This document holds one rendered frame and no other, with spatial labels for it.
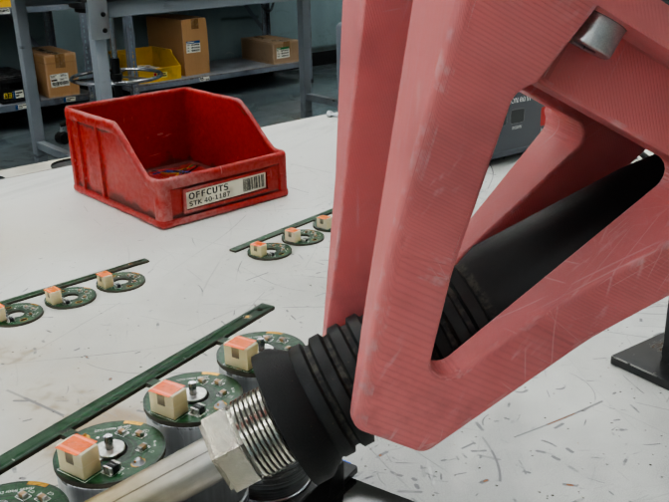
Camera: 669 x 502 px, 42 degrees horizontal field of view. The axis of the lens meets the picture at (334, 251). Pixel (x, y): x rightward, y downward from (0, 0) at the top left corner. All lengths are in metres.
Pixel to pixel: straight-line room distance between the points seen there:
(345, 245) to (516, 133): 0.51
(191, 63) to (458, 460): 4.64
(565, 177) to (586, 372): 0.21
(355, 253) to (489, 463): 0.17
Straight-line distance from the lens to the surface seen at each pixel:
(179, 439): 0.22
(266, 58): 5.22
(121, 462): 0.20
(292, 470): 0.25
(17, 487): 0.20
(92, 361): 0.38
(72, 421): 0.22
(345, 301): 0.15
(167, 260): 0.48
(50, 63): 4.48
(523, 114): 0.66
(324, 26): 5.97
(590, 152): 0.17
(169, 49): 4.91
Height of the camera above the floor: 0.92
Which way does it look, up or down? 21 degrees down
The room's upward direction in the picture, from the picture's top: 1 degrees counter-clockwise
